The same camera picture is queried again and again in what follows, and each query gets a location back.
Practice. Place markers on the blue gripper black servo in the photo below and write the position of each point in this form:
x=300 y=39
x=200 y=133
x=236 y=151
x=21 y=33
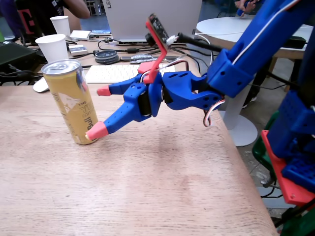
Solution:
x=132 y=99

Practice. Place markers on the yellow Red Bull can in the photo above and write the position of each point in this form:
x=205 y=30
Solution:
x=71 y=98

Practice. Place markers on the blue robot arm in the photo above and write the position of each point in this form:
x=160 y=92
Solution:
x=246 y=49

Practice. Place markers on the person's bare forearm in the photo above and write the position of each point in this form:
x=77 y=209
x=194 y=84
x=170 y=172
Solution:
x=78 y=8

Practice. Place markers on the white keyboard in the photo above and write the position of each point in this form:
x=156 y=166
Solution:
x=110 y=73

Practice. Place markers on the foil wrapped fork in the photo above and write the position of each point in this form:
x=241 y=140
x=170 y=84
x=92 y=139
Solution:
x=137 y=61

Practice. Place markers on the black round coaster stack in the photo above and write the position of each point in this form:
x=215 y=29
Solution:
x=106 y=57

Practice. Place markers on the short foil wrapped cutlery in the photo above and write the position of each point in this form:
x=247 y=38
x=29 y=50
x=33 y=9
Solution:
x=141 y=57

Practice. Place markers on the small silver box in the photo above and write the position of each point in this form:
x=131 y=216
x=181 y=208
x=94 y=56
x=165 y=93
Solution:
x=78 y=50

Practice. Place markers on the white flat box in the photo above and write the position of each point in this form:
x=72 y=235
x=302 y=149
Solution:
x=80 y=35

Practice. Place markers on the white computer mouse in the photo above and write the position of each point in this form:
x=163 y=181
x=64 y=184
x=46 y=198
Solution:
x=40 y=86

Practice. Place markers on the silver laptop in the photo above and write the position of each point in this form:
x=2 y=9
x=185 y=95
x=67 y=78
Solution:
x=128 y=19

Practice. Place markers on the large white paper cup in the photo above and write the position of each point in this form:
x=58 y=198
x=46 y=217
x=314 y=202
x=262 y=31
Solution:
x=53 y=48

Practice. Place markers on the small white paper cup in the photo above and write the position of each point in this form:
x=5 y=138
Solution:
x=61 y=24

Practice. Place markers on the black flat box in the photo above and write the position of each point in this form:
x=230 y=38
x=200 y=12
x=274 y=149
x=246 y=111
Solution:
x=14 y=55

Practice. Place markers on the person in purple shirt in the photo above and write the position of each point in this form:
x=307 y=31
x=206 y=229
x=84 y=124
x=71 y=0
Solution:
x=53 y=9

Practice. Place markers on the black bag with red letter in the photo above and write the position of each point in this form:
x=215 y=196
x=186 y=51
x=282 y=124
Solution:
x=27 y=19

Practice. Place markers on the white round table top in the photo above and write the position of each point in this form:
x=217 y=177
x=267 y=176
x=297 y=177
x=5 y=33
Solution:
x=216 y=27

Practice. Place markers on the green clamp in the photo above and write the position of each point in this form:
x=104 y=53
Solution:
x=262 y=152
x=300 y=225

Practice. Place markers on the black power adapter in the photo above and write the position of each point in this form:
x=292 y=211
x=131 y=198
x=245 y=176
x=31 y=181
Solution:
x=296 y=42

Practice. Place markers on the red camera mount bracket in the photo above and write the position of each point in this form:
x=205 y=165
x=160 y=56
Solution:
x=147 y=67

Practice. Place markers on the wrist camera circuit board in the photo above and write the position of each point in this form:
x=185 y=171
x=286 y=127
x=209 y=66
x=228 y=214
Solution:
x=158 y=27

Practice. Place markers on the white table pedestal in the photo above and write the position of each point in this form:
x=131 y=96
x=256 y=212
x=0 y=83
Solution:
x=240 y=127

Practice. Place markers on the red robot base plate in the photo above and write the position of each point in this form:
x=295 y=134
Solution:
x=278 y=167

